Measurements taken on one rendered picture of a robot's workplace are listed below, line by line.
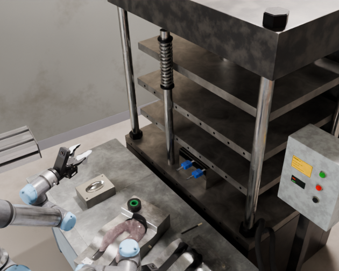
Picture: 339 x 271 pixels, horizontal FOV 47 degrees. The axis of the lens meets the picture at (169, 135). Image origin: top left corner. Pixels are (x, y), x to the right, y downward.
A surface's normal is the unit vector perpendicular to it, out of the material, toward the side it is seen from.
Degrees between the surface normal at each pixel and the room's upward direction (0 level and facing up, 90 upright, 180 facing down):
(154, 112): 0
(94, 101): 90
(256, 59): 90
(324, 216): 90
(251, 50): 90
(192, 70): 0
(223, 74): 0
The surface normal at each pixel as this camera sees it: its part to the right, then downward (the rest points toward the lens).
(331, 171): -0.80, 0.39
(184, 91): -0.04, -0.80
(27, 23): 0.52, 0.50
